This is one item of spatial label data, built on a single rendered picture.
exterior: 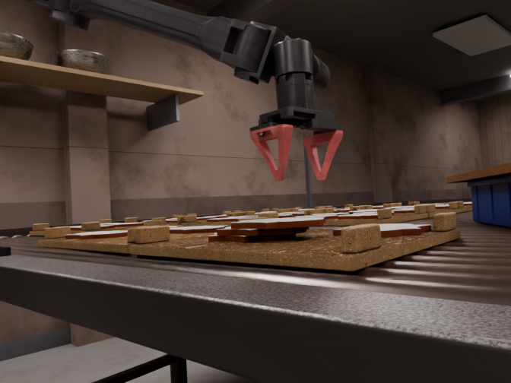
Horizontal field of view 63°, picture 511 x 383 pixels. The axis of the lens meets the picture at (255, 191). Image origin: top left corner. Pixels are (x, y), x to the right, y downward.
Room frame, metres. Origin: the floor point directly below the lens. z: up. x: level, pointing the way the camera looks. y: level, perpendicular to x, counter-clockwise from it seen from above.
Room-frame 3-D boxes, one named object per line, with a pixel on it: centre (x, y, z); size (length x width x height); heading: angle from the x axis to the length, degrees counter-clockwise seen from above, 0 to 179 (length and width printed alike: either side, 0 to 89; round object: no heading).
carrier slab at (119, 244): (0.96, 0.25, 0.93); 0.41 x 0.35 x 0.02; 47
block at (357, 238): (0.44, -0.11, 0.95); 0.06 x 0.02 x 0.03; 138
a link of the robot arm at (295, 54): (0.62, -0.07, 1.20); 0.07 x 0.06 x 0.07; 153
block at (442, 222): (0.64, -0.29, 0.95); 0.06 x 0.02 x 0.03; 138
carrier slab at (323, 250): (0.67, -0.06, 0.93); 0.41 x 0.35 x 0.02; 48
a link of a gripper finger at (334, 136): (0.64, -0.09, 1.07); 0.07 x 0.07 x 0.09; 43
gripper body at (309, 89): (0.62, -0.07, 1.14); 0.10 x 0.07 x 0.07; 133
